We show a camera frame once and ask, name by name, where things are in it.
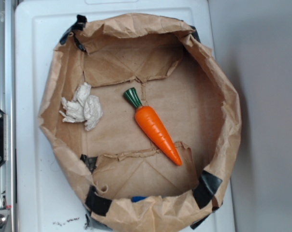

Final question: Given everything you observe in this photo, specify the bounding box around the aluminium frame rail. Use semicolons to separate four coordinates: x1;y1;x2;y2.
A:
0;0;19;232

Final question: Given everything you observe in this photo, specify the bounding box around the white plastic board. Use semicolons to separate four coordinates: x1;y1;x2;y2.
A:
15;0;237;232

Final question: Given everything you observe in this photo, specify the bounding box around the orange toy carrot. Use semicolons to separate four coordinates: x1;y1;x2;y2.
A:
123;87;182;166

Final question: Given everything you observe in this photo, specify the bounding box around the crumpled white paper tissue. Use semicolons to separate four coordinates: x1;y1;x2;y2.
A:
59;82;103;131

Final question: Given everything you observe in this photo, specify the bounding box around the brown paper bag tray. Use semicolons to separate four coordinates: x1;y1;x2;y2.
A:
38;13;242;232

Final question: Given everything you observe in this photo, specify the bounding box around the blue object under paper rim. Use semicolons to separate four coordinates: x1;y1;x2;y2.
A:
131;196;146;203

